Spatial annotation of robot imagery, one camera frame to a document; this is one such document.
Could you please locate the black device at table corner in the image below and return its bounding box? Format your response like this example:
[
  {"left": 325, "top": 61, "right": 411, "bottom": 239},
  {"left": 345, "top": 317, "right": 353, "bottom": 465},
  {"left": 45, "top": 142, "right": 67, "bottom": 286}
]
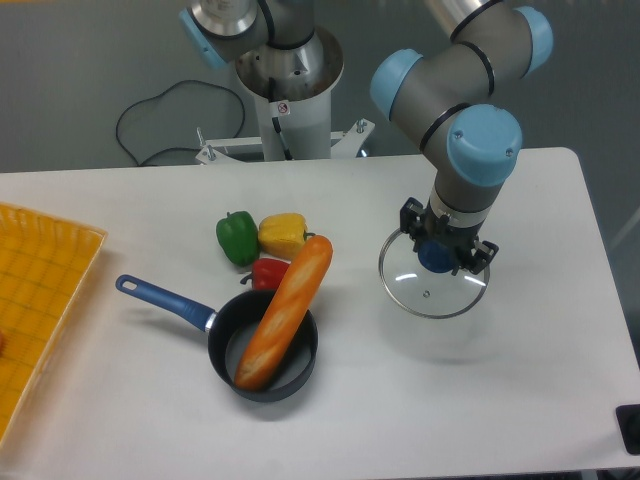
[{"left": 615, "top": 404, "right": 640, "bottom": 456}]

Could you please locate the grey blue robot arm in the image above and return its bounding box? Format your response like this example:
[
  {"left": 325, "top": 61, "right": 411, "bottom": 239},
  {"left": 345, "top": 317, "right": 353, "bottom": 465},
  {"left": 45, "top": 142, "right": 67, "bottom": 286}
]
[{"left": 179, "top": 1, "right": 553, "bottom": 274}]

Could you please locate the yellow woven basket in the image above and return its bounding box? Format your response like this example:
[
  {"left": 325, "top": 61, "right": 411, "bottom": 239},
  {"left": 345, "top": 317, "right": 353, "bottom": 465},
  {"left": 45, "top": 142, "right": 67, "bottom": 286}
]
[{"left": 1, "top": 203, "right": 107, "bottom": 440}]

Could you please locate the green bell pepper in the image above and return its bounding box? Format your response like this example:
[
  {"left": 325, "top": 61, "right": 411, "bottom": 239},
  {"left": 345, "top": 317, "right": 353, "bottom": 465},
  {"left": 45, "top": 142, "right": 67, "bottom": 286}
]
[{"left": 216, "top": 211, "right": 260, "bottom": 267}]

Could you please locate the orange baguette bread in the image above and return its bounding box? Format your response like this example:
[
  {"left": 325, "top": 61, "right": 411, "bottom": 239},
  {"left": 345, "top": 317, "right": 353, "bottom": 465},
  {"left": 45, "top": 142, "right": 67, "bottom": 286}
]
[{"left": 234, "top": 235, "right": 333, "bottom": 391}]

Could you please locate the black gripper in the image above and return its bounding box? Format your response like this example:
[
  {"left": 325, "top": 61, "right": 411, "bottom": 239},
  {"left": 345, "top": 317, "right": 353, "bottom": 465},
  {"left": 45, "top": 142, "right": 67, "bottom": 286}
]
[{"left": 399, "top": 197, "right": 499, "bottom": 275}]

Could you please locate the dark pot with blue handle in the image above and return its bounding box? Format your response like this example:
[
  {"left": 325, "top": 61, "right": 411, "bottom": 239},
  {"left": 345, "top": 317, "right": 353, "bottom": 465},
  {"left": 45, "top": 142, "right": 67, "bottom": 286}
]
[{"left": 115, "top": 275, "right": 318, "bottom": 403}]

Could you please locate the yellow bell pepper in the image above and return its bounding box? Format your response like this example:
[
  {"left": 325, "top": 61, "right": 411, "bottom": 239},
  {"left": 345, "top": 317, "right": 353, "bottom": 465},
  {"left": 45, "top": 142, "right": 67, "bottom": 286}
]
[{"left": 258, "top": 213, "right": 313, "bottom": 260}]

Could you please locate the glass pot lid blue knob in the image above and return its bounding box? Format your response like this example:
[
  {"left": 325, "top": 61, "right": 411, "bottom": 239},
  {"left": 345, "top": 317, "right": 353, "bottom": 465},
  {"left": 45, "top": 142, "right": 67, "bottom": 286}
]
[{"left": 378, "top": 227, "right": 491, "bottom": 320}]

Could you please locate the black cable on floor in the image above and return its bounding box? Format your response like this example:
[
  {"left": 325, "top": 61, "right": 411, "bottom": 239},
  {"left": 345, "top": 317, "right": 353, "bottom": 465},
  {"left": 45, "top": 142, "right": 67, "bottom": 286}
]
[{"left": 115, "top": 79, "right": 247, "bottom": 167}]

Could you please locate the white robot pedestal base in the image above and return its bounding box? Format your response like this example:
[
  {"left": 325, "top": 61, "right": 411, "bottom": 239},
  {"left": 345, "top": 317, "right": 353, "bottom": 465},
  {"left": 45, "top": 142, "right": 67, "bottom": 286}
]
[{"left": 195, "top": 26, "right": 375, "bottom": 165}]

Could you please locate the red bell pepper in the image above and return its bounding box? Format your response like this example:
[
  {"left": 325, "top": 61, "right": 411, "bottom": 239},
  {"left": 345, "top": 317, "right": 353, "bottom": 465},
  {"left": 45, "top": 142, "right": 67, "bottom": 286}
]
[{"left": 240, "top": 258, "right": 289, "bottom": 290}]

